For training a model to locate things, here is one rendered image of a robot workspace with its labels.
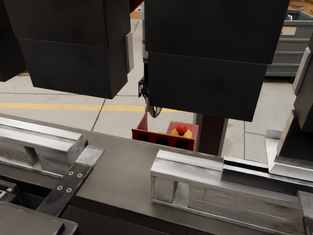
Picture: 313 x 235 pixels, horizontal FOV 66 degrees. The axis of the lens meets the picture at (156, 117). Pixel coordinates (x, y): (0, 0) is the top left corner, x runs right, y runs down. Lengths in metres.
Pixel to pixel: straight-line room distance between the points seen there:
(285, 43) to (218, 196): 2.66
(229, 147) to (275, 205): 1.58
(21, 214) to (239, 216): 0.35
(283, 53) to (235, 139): 1.29
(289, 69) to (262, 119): 2.62
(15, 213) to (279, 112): 0.53
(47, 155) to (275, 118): 0.50
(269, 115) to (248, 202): 0.21
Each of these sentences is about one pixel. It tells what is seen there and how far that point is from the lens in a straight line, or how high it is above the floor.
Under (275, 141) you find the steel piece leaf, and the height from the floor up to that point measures 1.00.
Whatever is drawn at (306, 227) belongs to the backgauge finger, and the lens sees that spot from 0.40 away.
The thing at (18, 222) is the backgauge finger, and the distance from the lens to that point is 0.35.
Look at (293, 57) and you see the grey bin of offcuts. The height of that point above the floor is 0.32.
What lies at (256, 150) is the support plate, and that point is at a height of 1.00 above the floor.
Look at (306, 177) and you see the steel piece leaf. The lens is 0.45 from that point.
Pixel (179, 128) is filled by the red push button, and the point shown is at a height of 0.81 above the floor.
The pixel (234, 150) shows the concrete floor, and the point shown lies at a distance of 2.02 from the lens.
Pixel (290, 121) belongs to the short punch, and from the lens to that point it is 0.38.
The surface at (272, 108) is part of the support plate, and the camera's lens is 0.62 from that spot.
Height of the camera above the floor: 1.30
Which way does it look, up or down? 35 degrees down
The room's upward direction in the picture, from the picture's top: straight up
